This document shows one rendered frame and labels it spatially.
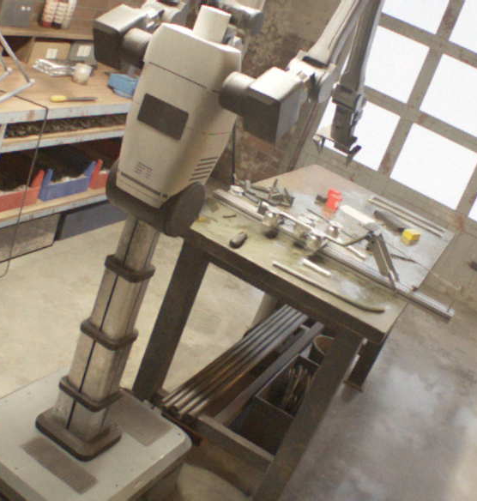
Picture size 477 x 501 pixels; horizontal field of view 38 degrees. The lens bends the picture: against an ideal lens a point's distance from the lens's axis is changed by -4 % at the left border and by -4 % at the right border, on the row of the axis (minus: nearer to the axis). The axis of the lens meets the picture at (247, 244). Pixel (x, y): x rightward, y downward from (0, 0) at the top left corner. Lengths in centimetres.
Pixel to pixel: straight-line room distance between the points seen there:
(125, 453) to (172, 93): 109
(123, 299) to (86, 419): 39
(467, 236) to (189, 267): 334
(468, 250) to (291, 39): 208
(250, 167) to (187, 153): 400
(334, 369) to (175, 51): 110
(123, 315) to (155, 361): 62
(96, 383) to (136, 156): 65
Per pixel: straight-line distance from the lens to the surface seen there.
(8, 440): 210
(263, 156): 558
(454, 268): 541
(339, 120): 209
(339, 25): 175
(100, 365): 196
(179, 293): 235
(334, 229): 242
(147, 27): 182
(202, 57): 161
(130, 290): 185
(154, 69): 168
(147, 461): 218
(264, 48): 556
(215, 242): 213
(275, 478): 247
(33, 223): 355
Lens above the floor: 165
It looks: 21 degrees down
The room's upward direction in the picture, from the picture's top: 22 degrees clockwise
